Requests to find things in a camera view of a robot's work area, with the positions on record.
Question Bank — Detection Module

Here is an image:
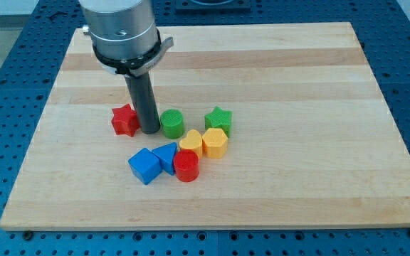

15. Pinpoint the yellow heart block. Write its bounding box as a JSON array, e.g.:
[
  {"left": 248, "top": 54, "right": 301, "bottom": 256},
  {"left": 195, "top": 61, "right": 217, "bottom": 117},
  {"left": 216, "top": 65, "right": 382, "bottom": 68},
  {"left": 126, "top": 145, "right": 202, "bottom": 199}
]
[{"left": 179, "top": 129, "right": 203, "bottom": 158}]

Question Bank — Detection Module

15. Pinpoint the green star block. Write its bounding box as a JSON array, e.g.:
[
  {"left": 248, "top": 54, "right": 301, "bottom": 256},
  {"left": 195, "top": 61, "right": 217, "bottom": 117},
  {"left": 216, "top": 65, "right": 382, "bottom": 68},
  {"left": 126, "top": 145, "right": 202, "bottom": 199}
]
[{"left": 204, "top": 107, "right": 233, "bottom": 137}]

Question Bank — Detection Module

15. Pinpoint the yellow hexagon block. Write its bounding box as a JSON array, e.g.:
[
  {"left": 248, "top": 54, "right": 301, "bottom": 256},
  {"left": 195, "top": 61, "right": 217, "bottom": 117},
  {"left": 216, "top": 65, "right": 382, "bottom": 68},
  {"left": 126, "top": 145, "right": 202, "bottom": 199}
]
[{"left": 202, "top": 128, "right": 228, "bottom": 159}]

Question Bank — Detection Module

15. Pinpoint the green cylinder block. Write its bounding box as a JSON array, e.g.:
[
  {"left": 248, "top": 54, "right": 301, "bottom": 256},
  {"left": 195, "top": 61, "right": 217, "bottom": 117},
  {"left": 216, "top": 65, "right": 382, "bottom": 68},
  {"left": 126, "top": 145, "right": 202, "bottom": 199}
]
[{"left": 160, "top": 109, "right": 184, "bottom": 139}]

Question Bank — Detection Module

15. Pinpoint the red cylinder block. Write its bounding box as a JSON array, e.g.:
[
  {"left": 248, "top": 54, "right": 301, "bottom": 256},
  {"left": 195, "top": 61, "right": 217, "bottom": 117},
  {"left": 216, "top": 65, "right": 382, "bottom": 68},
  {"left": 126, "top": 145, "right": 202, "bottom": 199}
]
[{"left": 173, "top": 149, "right": 199, "bottom": 182}]

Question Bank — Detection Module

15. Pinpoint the blue triangle block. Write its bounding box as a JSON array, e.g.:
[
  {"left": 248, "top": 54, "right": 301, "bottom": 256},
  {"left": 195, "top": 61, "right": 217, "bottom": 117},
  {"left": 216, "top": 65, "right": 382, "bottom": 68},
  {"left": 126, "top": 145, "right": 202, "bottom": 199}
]
[{"left": 152, "top": 142, "right": 177, "bottom": 176}]

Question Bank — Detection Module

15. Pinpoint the blue cube block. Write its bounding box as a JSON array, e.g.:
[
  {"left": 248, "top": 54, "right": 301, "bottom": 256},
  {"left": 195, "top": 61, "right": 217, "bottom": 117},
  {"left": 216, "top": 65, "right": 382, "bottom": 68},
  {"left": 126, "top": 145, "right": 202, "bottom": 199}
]
[{"left": 128, "top": 148, "right": 162, "bottom": 185}]

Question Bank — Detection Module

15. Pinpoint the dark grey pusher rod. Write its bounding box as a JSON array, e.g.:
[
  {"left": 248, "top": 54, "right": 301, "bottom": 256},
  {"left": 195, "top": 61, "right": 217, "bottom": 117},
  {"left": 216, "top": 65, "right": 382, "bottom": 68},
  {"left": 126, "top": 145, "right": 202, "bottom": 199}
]
[{"left": 125, "top": 73, "right": 161, "bottom": 134}]

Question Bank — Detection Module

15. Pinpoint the red star block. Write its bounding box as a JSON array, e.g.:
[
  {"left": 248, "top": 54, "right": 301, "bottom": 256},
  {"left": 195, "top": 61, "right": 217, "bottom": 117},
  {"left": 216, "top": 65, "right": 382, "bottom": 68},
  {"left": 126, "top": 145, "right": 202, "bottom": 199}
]
[{"left": 111, "top": 104, "right": 140, "bottom": 137}]

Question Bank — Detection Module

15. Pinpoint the light wooden board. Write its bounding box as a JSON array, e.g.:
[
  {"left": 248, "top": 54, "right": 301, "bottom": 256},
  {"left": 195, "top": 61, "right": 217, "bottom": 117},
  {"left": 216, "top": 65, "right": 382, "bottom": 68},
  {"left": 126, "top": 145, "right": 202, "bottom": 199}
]
[{"left": 0, "top": 22, "right": 410, "bottom": 231}]

